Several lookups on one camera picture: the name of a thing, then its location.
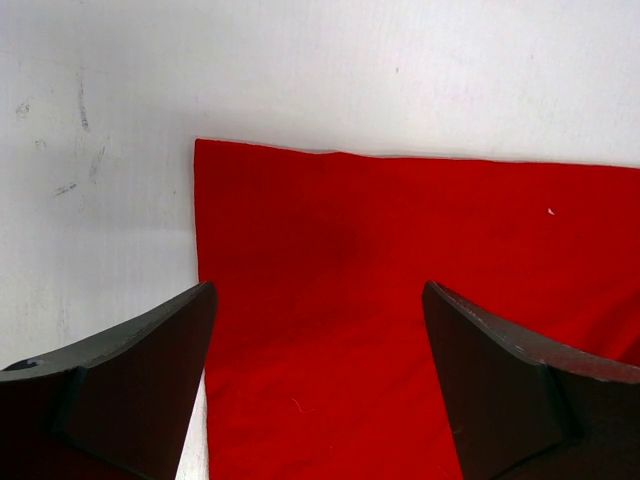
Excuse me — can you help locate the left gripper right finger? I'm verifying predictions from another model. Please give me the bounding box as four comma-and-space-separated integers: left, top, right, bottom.
422, 282, 639, 479

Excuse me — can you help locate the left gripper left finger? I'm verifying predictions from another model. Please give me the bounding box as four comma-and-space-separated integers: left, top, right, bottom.
1, 282, 218, 479

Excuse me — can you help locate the red t shirt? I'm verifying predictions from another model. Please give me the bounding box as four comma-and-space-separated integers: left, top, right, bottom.
194, 140, 639, 479

